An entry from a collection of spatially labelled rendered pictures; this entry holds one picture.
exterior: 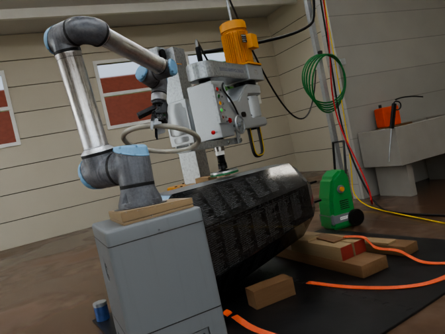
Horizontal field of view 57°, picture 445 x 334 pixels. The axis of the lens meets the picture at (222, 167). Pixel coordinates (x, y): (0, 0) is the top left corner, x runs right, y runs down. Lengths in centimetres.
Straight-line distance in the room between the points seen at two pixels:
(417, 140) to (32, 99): 686
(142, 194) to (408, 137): 409
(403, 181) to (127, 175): 420
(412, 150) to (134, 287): 427
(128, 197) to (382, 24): 514
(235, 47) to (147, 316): 255
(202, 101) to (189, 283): 165
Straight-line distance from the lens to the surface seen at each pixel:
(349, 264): 304
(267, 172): 315
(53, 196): 880
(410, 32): 673
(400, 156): 526
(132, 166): 177
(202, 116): 306
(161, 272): 169
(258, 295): 274
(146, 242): 166
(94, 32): 190
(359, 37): 602
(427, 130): 563
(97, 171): 188
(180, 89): 387
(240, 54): 366
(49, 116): 890
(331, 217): 430
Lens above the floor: 108
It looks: 3 degrees down
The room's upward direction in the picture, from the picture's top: 12 degrees counter-clockwise
